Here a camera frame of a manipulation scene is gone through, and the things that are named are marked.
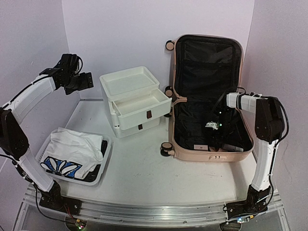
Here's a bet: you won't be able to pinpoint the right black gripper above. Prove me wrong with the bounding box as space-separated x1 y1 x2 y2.
210 108 237 151

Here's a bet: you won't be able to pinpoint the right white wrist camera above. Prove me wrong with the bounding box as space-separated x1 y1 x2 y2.
205 121 222 130

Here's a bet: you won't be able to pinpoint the pink flat card box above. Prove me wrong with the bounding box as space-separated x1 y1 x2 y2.
193 144 208 152

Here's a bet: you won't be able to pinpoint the white blue print t-shirt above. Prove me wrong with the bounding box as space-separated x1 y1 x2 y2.
40 127 103 180

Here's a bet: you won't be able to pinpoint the black jeans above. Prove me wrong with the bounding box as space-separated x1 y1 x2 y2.
84 140 108 182

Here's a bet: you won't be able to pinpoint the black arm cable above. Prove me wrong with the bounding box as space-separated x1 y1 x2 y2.
237 87 289 150
36 190 75 223

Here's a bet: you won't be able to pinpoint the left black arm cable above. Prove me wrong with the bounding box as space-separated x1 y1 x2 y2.
36 190 75 223

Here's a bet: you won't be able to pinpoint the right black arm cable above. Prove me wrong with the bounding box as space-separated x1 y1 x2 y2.
237 87 289 150

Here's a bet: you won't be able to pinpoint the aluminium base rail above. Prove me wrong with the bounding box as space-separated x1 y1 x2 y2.
12 184 290 231

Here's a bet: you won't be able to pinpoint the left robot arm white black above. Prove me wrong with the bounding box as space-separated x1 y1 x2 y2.
0 53 93 215

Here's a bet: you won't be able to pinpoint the pink hard-shell suitcase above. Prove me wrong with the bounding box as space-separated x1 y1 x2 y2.
160 35 254 162

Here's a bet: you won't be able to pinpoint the white perforated plastic basket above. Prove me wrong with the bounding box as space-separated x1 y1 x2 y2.
36 129 112 186

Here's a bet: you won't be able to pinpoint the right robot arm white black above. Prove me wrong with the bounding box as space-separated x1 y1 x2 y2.
214 90 290 223

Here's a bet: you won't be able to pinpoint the white plastic drawer unit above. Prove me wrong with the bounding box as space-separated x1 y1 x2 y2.
100 66 171 138

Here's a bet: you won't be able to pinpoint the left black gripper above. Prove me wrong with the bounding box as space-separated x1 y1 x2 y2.
63 72 94 95

